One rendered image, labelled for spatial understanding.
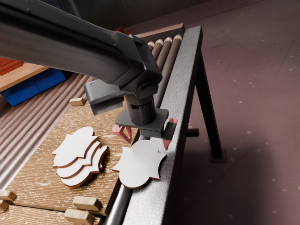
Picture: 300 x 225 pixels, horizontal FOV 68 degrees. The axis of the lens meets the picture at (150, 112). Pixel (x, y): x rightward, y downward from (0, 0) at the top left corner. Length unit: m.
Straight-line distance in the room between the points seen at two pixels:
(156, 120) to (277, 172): 1.23
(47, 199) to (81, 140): 0.16
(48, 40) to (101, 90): 0.18
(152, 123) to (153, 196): 0.15
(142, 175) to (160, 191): 0.05
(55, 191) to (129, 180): 0.20
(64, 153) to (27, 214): 0.16
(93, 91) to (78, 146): 0.25
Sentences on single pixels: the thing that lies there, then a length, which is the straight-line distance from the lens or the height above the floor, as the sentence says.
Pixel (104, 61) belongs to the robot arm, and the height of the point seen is 1.23.
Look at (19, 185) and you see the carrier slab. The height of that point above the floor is 0.94.
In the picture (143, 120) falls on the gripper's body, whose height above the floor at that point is 1.05.
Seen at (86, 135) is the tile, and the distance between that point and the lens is 0.63.
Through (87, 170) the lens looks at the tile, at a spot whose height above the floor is 0.96.
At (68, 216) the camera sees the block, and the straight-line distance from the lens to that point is 0.52.
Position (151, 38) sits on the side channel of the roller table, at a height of 0.93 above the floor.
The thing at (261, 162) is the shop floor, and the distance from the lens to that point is 1.66.
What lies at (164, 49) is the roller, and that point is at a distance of 1.09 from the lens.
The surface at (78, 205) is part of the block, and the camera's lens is 0.53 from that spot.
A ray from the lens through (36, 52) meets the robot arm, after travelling 0.25.
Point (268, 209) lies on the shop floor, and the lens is 1.49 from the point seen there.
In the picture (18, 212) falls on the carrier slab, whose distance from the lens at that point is 0.67.
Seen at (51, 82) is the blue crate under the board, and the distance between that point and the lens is 1.26.
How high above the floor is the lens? 1.32
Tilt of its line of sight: 35 degrees down
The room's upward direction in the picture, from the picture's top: 23 degrees counter-clockwise
